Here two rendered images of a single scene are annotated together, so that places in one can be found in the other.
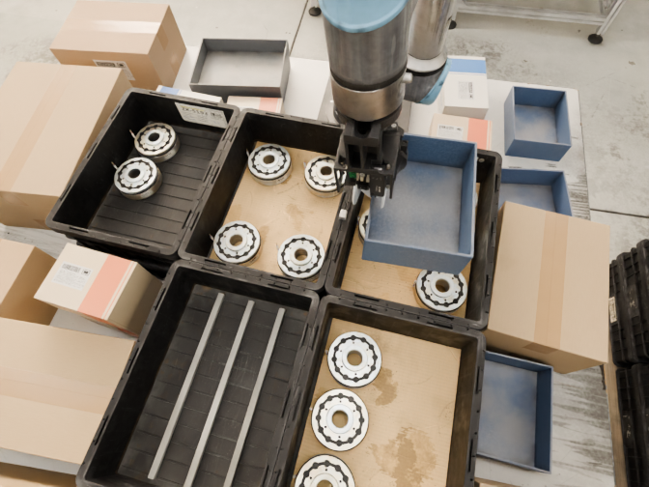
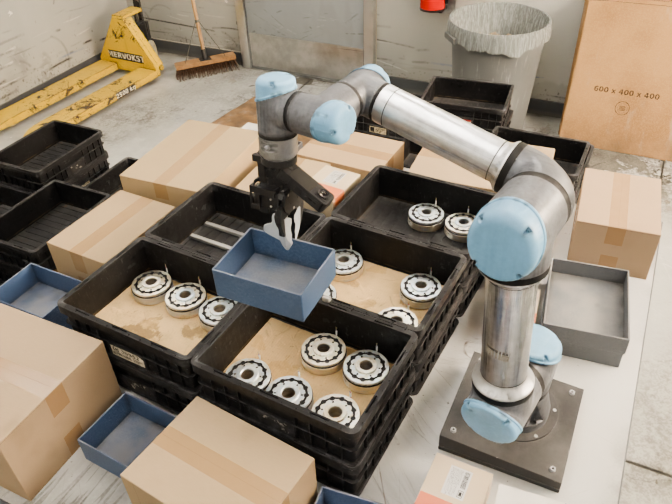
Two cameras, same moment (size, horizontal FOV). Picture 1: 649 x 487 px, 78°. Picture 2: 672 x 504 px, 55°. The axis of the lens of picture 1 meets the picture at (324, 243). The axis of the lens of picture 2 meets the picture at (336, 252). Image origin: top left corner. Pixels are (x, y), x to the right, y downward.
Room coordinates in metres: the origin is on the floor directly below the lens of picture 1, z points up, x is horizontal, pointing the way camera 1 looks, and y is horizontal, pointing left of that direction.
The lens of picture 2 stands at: (0.65, -1.12, 1.94)
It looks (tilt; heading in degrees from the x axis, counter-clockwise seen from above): 38 degrees down; 102
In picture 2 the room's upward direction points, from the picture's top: 3 degrees counter-clockwise
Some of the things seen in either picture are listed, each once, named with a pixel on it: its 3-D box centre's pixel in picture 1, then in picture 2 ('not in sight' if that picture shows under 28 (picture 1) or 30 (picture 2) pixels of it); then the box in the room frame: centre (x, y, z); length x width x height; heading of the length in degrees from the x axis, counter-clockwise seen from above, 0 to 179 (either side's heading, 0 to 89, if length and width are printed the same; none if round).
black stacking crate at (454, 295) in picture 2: (281, 203); (369, 286); (0.47, 0.09, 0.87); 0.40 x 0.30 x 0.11; 161
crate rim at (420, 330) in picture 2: (278, 190); (369, 271); (0.47, 0.09, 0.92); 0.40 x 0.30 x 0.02; 161
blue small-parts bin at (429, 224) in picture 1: (419, 200); (275, 272); (0.32, -0.15, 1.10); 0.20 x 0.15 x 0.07; 165
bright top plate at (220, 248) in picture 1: (237, 242); (343, 261); (0.39, 0.19, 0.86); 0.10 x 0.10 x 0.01
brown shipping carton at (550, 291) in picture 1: (534, 287); (223, 489); (0.26, -0.46, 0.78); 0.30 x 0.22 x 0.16; 158
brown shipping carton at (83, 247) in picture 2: not in sight; (119, 245); (-0.30, 0.27, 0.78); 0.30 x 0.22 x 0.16; 72
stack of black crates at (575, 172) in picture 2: not in sight; (526, 195); (0.98, 1.34, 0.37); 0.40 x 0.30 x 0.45; 165
